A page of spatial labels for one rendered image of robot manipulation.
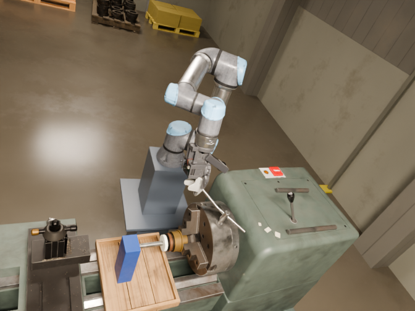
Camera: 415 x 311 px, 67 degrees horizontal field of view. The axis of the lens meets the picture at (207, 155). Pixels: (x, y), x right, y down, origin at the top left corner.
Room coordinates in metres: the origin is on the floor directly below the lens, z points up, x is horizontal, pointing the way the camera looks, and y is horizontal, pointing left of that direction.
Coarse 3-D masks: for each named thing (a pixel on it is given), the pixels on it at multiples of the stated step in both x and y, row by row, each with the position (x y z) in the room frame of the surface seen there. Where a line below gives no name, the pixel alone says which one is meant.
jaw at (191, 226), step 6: (198, 204) 1.01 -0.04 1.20; (192, 210) 0.96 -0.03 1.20; (198, 210) 0.97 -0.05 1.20; (192, 216) 0.95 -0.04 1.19; (198, 216) 0.96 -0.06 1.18; (186, 222) 0.92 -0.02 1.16; (192, 222) 0.94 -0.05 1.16; (198, 222) 0.95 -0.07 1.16; (180, 228) 0.91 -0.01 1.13; (186, 228) 0.91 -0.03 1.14; (192, 228) 0.93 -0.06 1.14; (198, 228) 0.94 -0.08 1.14; (186, 234) 0.90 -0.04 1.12
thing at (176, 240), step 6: (168, 234) 0.87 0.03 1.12; (174, 234) 0.87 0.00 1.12; (180, 234) 0.88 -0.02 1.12; (168, 240) 0.84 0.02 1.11; (174, 240) 0.85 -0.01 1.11; (180, 240) 0.86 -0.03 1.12; (186, 240) 0.88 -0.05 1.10; (168, 246) 0.82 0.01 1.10; (174, 246) 0.84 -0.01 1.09; (180, 246) 0.85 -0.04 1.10
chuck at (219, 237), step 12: (192, 204) 1.03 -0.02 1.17; (204, 204) 1.02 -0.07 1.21; (204, 216) 0.94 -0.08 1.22; (216, 216) 0.95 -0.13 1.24; (204, 228) 0.91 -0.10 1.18; (216, 228) 0.90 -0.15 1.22; (228, 228) 0.92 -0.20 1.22; (204, 240) 0.89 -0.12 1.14; (216, 240) 0.86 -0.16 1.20; (228, 240) 0.89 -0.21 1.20; (204, 252) 0.86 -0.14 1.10; (216, 252) 0.83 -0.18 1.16; (228, 252) 0.86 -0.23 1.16; (192, 264) 0.89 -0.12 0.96; (216, 264) 0.82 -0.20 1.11
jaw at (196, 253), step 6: (186, 246) 0.86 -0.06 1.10; (192, 246) 0.87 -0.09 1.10; (198, 246) 0.88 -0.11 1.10; (186, 252) 0.84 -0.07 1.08; (192, 252) 0.84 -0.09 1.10; (198, 252) 0.85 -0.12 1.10; (192, 258) 0.83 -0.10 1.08; (198, 258) 0.82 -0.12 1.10; (204, 258) 0.84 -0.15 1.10; (198, 264) 0.80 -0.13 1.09; (204, 264) 0.81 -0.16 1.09; (210, 270) 0.82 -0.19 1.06
